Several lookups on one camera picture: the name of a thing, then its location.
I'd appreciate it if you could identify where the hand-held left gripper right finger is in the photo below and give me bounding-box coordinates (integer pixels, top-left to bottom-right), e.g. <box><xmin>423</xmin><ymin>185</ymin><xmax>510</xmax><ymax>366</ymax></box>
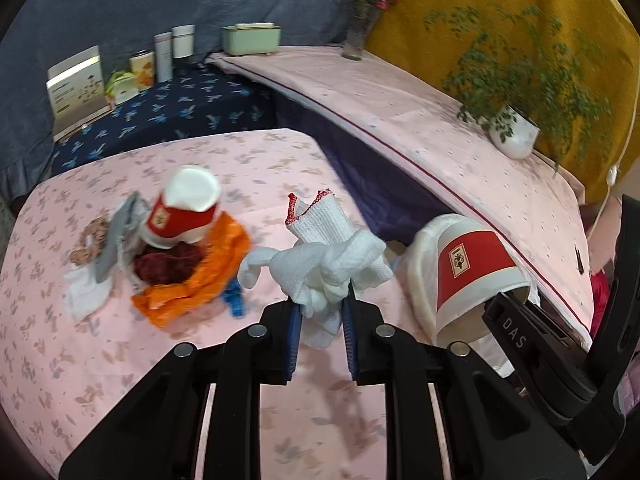
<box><xmin>341</xmin><ymin>295</ymin><xmax>587</xmax><ymax>480</ymax></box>

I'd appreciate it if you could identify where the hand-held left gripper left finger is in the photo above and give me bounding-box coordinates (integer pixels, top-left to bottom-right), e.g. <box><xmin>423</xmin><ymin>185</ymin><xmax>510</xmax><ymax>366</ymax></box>
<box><xmin>59</xmin><ymin>302</ymin><xmax>303</xmax><ymax>480</ymax></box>

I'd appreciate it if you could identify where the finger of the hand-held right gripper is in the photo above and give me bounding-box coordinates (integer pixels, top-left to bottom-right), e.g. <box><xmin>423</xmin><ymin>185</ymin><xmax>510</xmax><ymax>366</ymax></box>
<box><xmin>481</xmin><ymin>290</ymin><xmax>626</xmax><ymax>428</ymax></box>
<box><xmin>525</xmin><ymin>302</ymin><xmax>593</xmax><ymax>356</ymax></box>

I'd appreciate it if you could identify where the blue plastic piece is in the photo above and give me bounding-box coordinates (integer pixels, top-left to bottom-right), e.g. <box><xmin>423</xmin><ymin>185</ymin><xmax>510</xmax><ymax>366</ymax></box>
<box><xmin>222</xmin><ymin>277</ymin><xmax>249</xmax><ymax>317</ymax></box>

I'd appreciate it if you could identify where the white knit glove red trim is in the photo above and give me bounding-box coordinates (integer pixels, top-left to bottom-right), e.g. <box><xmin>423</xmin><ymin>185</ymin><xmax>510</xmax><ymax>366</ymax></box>
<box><xmin>239</xmin><ymin>189</ymin><xmax>396</xmax><ymax>352</ymax></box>

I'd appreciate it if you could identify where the red and white paper cup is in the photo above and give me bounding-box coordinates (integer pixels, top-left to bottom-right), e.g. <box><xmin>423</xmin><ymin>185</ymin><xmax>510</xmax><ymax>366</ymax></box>
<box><xmin>434</xmin><ymin>230</ymin><xmax>532</xmax><ymax>347</ymax></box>
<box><xmin>139</xmin><ymin>166</ymin><xmax>222</xmax><ymax>251</ymax></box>

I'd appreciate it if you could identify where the white lined trash bin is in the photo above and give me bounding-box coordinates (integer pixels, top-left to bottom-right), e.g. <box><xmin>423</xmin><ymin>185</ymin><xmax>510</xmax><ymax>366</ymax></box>
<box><xmin>407</xmin><ymin>214</ymin><xmax>540</xmax><ymax>378</ymax></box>

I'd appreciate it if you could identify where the orange cloth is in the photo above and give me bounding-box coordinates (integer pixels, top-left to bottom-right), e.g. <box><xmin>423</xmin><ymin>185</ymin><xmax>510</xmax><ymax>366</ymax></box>
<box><xmin>132</xmin><ymin>210</ymin><xmax>252</xmax><ymax>330</ymax></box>

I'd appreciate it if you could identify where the maroon velvet scrunchie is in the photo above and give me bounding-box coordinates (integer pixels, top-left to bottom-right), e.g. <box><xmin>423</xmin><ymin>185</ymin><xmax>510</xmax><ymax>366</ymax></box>
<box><xmin>132</xmin><ymin>242</ymin><xmax>206</xmax><ymax>286</ymax></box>

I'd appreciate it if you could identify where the grey cloth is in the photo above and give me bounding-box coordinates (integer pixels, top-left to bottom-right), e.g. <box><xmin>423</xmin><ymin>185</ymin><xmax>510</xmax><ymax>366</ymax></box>
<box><xmin>95</xmin><ymin>194</ymin><xmax>151</xmax><ymax>283</ymax></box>

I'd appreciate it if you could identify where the white tissue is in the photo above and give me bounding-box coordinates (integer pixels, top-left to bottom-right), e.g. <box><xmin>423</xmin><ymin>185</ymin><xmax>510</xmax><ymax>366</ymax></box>
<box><xmin>64</xmin><ymin>265</ymin><xmax>115</xmax><ymax>321</ymax></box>

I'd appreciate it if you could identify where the brown patterned hair tie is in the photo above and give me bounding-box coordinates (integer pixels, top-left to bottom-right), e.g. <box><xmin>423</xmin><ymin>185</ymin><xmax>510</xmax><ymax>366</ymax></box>
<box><xmin>69</xmin><ymin>217</ymin><xmax>113</xmax><ymax>267</ymax></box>

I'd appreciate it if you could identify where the dark purple cloth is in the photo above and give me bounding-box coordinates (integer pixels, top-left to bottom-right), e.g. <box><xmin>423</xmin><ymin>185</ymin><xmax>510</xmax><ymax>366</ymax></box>
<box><xmin>272</xmin><ymin>92</ymin><xmax>451</xmax><ymax>248</ymax></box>

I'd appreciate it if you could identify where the white plant pot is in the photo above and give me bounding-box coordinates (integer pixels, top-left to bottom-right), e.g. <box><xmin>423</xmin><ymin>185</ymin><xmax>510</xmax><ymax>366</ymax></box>
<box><xmin>487</xmin><ymin>106</ymin><xmax>542</xmax><ymax>160</ymax></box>

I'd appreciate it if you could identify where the pale pink cloth red stripe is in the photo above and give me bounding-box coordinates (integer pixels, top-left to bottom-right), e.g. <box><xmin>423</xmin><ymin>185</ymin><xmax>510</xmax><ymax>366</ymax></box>
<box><xmin>205</xmin><ymin>46</ymin><xmax>596</xmax><ymax>351</ymax></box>

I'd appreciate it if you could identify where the green leafy plant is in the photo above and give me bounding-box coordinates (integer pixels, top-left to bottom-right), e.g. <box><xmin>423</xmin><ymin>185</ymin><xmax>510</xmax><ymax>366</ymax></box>
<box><xmin>425</xmin><ymin>5</ymin><xmax>613</xmax><ymax>143</ymax></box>

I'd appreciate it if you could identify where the dark blue floral cloth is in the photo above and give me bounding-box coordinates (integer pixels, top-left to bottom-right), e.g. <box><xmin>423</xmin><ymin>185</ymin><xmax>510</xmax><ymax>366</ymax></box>
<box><xmin>50</xmin><ymin>62</ymin><xmax>278</xmax><ymax>178</ymax></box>

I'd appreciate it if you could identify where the glass vase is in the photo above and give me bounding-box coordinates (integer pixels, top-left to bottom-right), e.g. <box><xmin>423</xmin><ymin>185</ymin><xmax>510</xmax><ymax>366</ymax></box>
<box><xmin>341</xmin><ymin>10</ymin><xmax>381</xmax><ymax>62</ymax></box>

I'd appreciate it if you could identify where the mint green tissue box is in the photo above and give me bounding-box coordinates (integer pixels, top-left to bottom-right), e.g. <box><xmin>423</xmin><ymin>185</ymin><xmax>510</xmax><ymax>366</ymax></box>
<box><xmin>221</xmin><ymin>22</ymin><xmax>282</xmax><ymax>57</ymax></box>

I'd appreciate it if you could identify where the yellow-green snack packet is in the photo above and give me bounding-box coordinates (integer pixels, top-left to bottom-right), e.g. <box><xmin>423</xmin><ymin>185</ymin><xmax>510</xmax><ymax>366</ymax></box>
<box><xmin>104</xmin><ymin>69</ymin><xmax>140</xmax><ymax>107</ymax></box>

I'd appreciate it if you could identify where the orange printed tin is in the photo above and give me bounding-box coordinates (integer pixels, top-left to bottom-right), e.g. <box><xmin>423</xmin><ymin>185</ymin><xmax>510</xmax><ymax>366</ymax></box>
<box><xmin>129</xmin><ymin>50</ymin><xmax>155</xmax><ymax>92</ymax></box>

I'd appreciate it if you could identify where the tall white bottle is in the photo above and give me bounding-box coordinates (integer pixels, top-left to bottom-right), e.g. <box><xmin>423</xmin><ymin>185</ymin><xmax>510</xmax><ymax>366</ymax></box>
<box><xmin>154</xmin><ymin>32</ymin><xmax>174</xmax><ymax>83</ymax></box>

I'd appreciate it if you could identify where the white lidded jar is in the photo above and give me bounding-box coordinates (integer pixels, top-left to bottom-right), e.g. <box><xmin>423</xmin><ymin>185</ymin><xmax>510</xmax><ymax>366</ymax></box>
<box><xmin>172</xmin><ymin>25</ymin><xmax>196</xmax><ymax>59</ymax></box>

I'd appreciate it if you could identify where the open white cardboard box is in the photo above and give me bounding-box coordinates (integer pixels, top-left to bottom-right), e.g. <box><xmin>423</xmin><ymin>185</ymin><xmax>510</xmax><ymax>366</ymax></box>
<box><xmin>46</xmin><ymin>45</ymin><xmax>109</xmax><ymax>143</ymax></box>

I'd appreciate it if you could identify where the white cable with switch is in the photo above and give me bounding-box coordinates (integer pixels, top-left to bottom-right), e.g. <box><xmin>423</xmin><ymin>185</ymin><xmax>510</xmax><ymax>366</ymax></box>
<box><xmin>552</xmin><ymin>105</ymin><xmax>640</xmax><ymax>233</ymax></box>

